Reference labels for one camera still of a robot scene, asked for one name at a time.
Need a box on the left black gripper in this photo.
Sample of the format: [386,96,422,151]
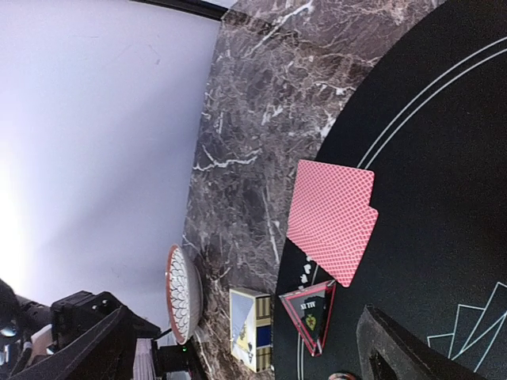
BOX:
[49,291,162,357]

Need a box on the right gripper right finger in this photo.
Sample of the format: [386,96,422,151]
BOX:
[356,305,482,380]

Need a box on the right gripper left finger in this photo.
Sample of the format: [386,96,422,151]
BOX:
[10,306,136,379]

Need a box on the triangular red dealer button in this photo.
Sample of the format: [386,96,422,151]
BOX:
[279,279,337,357]

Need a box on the red card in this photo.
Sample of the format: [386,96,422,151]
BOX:
[285,158,375,242]
[288,206,379,288]

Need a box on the red playing card deck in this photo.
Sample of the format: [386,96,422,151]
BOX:
[132,338,157,380]

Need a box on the black poker chip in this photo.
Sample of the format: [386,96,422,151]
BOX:
[328,371,357,380]

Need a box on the floral ceramic plate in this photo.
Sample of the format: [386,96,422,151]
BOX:
[166,245,204,345]

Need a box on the yellow playing card box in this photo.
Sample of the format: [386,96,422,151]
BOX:
[229,287,273,373]

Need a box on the round black poker mat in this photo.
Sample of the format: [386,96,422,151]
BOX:
[273,1,506,379]

